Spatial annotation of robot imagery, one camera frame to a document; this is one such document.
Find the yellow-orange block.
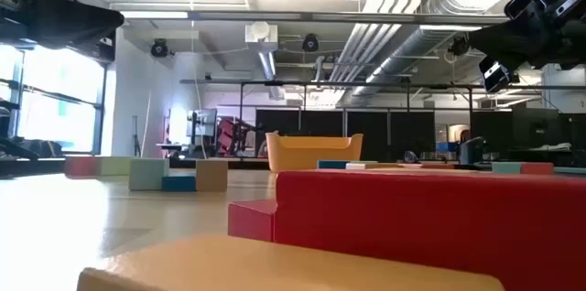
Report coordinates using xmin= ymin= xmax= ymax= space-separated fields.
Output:
xmin=76 ymin=233 xmax=507 ymax=291

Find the long blue block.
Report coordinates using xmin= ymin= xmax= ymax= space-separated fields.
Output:
xmin=161 ymin=175 xmax=198 ymax=193
xmin=317 ymin=159 xmax=350 ymax=170

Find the long green block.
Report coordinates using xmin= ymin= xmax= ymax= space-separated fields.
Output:
xmin=97 ymin=156 xmax=135 ymax=177

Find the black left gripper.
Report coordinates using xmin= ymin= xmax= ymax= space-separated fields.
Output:
xmin=0 ymin=0 xmax=125 ymax=50

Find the yellow plastic bin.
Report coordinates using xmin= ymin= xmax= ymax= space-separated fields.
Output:
xmin=265 ymin=131 xmax=364 ymax=173

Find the long fluorescent light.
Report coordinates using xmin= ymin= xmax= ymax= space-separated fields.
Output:
xmin=119 ymin=10 xmax=190 ymax=20

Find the tan wooden block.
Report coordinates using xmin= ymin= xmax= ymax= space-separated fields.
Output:
xmin=195 ymin=158 xmax=229 ymax=192

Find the red block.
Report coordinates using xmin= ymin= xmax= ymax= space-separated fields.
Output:
xmin=227 ymin=199 xmax=278 ymax=243
xmin=273 ymin=169 xmax=586 ymax=291

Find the large bright window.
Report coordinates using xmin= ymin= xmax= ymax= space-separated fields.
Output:
xmin=0 ymin=44 xmax=107 ymax=156

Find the grey waste bin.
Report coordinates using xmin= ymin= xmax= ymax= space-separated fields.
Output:
xmin=459 ymin=135 xmax=486 ymax=166

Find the white round column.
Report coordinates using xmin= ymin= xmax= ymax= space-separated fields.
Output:
xmin=171 ymin=51 xmax=208 ymax=146

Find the black partition wall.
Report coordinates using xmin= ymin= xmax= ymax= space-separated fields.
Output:
xmin=255 ymin=108 xmax=437 ymax=161

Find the long orange-red block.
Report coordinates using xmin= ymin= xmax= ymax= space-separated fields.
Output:
xmin=520 ymin=162 xmax=555 ymax=176
xmin=397 ymin=163 xmax=463 ymax=172

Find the thin black tripod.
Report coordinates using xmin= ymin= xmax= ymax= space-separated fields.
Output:
xmin=131 ymin=114 xmax=143 ymax=158

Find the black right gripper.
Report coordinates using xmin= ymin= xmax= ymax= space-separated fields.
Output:
xmin=466 ymin=0 xmax=586 ymax=96

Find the small red cube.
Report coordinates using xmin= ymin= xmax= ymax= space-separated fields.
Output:
xmin=63 ymin=156 xmax=100 ymax=178

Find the silver ribbed ventilation duct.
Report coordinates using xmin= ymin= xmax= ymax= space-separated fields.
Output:
xmin=350 ymin=24 xmax=482 ymax=107

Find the black round spotlight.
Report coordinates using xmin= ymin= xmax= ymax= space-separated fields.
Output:
xmin=149 ymin=38 xmax=172 ymax=59
xmin=300 ymin=32 xmax=320 ymax=54

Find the silver aluminium rig bar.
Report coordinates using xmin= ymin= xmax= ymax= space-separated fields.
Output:
xmin=109 ymin=8 xmax=510 ymax=26

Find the white air unit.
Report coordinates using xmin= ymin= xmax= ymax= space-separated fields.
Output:
xmin=244 ymin=21 xmax=279 ymax=54

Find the black metal rack frame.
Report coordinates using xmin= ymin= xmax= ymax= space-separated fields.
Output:
xmin=179 ymin=78 xmax=586 ymax=164

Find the red equipment rack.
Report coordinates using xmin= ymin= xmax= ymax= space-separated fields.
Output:
xmin=213 ymin=116 xmax=257 ymax=156

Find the computer monitor on stand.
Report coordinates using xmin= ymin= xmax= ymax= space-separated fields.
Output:
xmin=185 ymin=108 xmax=219 ymax=139

